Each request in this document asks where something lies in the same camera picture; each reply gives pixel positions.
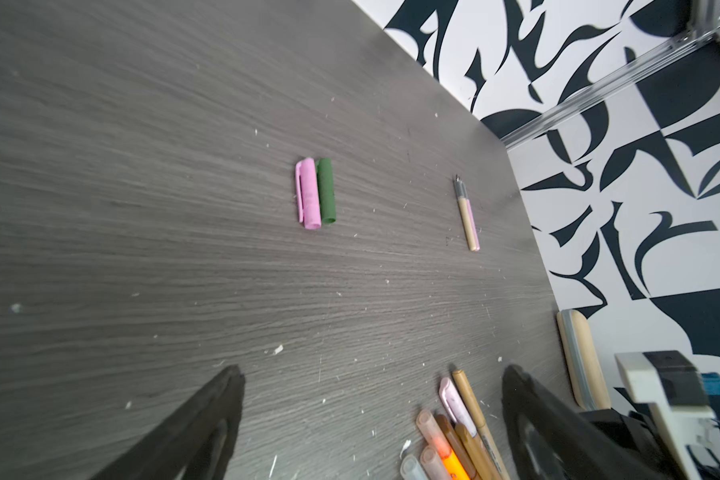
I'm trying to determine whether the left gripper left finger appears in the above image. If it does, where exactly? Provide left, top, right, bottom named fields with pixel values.
left=94, top=365, right=245, bottom=479

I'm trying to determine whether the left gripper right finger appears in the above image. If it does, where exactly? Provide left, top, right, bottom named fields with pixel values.
left=502, top=364, right=663, bottom=479

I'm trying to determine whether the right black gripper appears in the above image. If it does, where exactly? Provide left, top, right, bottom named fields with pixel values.
left=580, top=409, right=684, bottom=479

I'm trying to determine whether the brown pen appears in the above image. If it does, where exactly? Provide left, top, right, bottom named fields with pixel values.
left=452, top=370, right=510, bottom=480

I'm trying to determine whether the pink pen body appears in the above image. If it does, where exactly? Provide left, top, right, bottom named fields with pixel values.
left=465, top=199, right=480, bottom=252

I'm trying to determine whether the green pen beige body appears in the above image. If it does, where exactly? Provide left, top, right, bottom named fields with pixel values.
left=453, top=175, right=471, bottom=251

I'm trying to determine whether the beige sponge block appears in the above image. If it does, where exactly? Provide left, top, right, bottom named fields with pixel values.
left=556, top=309, right=612, bottom=411

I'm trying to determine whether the olive green marker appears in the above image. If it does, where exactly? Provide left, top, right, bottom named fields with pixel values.
left=455, top=423, right=502, bottom=480

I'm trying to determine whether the purple marker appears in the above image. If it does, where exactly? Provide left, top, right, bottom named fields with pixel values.
left=419, top=445, right=451, bottom=480

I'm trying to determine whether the orange marker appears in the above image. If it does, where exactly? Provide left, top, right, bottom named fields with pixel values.
left=415, top=409, right=470, bottom=480

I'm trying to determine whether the blue marker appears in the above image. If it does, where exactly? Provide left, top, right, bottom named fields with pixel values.
left=400, top=455, right=429, bottom=480

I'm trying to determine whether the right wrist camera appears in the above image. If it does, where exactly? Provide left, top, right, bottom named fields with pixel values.
left=615, top=350, right=720, bottom=479

